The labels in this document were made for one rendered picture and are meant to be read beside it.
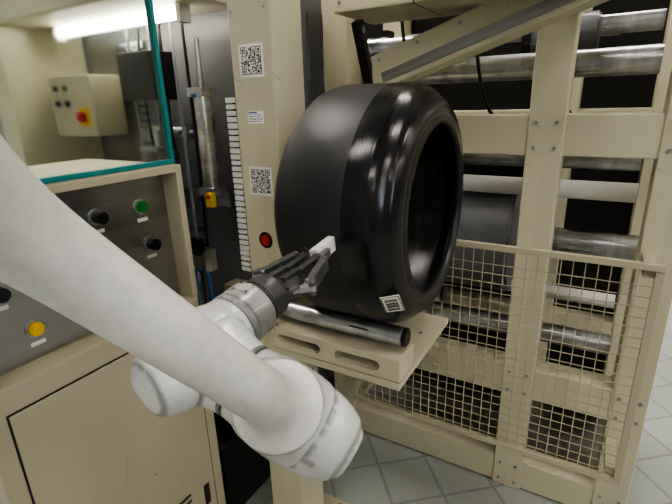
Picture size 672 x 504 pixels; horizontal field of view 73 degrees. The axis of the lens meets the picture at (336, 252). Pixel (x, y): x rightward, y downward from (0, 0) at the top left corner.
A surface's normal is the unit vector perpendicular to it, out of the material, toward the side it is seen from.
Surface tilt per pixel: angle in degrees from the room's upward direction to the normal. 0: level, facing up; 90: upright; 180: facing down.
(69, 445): 90
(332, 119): 41
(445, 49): 90
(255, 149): 90
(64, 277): 102
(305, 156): 60
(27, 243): 114
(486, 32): 90
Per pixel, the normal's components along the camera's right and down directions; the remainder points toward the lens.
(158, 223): 0.87, 0.14
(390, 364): -0.50, 0.28
